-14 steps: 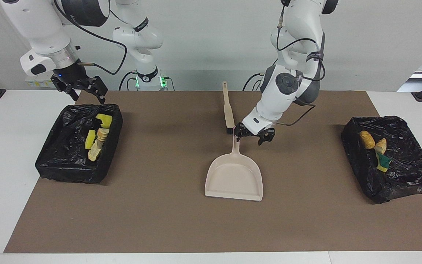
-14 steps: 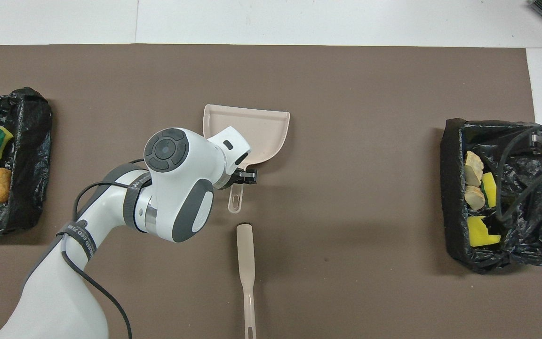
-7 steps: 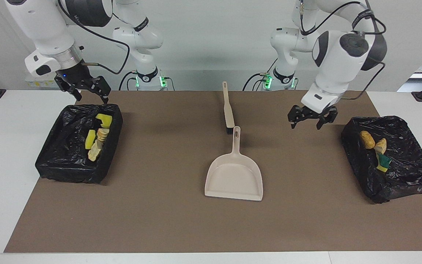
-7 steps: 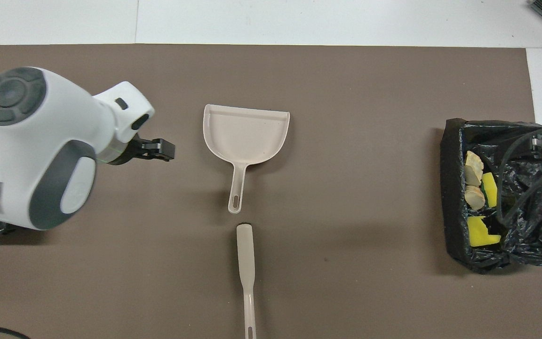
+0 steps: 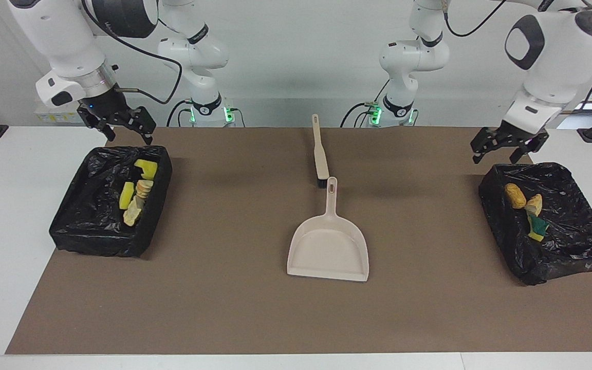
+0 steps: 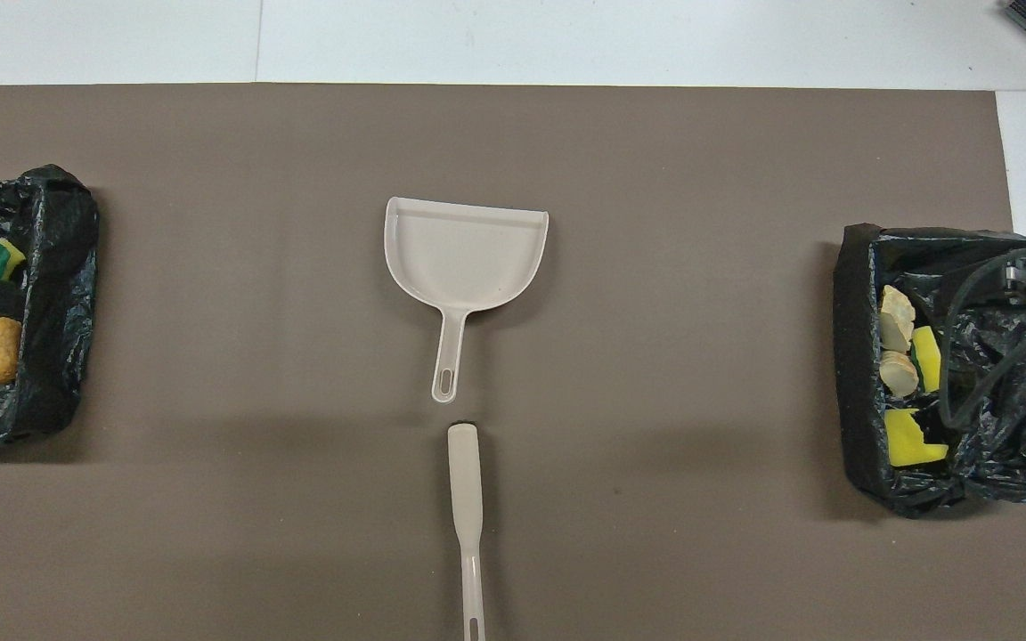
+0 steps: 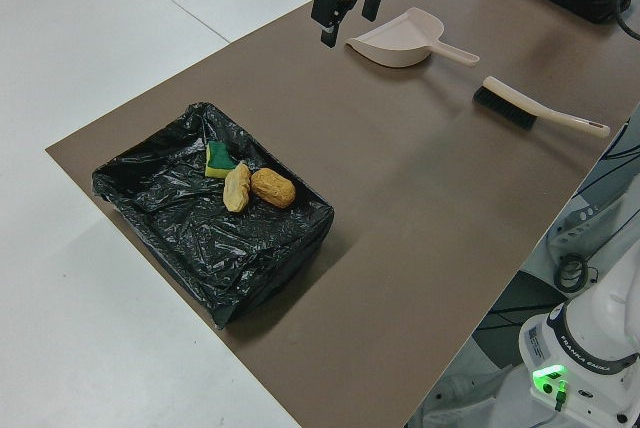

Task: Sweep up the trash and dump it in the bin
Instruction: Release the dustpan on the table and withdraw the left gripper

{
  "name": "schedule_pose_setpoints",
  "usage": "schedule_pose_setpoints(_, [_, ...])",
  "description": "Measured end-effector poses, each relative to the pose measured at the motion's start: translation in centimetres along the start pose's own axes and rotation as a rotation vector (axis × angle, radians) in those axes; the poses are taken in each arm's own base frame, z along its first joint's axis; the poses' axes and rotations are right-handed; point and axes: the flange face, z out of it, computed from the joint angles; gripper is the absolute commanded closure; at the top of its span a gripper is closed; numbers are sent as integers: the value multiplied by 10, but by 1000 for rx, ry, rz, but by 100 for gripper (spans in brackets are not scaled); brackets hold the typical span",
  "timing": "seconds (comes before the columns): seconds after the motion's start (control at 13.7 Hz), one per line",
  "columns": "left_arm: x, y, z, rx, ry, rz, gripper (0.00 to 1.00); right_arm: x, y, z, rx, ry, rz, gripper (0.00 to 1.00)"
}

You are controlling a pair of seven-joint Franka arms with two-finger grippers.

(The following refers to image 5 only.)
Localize pale bread chunk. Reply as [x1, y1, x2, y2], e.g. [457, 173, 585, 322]
[123, 198, 143, 227]

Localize round golden bread bun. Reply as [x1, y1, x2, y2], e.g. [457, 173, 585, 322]
[504, 183, 527, 209]

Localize brown table mat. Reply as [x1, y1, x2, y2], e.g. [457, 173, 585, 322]
[6, 127, 592, 355]

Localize black base cables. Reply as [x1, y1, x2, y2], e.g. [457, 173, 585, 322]
[166, 99, 245, 127]
[341, 77, 390, 127]

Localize black left base cables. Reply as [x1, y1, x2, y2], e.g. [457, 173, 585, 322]
[341, 77, 390, 127]

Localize beige plastic dustpan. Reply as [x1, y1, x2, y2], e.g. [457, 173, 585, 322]
[287, 177, 370, 282]

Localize black right base cables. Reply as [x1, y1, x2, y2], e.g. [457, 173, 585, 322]
[166, 99, 245, 127]

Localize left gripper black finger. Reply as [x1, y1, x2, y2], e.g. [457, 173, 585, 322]
[510, 133, 550, 165]
[470, 127, 498, 165]

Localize yellow sponge wedge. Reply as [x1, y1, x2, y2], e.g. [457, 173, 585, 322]
[527, 214, 550, 243]

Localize black bag-lined bin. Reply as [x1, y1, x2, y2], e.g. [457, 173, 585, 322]
[49, 145, 173, 257]
[478, 162, 592, 286]

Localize beige brush with black bristles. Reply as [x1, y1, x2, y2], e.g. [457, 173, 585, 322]
[311, 114, 330, 187]

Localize notched yellow sponge piece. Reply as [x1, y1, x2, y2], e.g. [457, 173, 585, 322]
[134, 159, 158, 180]

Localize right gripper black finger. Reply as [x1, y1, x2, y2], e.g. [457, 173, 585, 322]
[84, 117, 118, 142]
[127, 106, 157, 146]

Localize white wall socket box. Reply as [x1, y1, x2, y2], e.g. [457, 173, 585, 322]
[35, 103, 86, 124]

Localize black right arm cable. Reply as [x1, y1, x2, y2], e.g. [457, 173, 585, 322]
[80, 0, 183, 106]

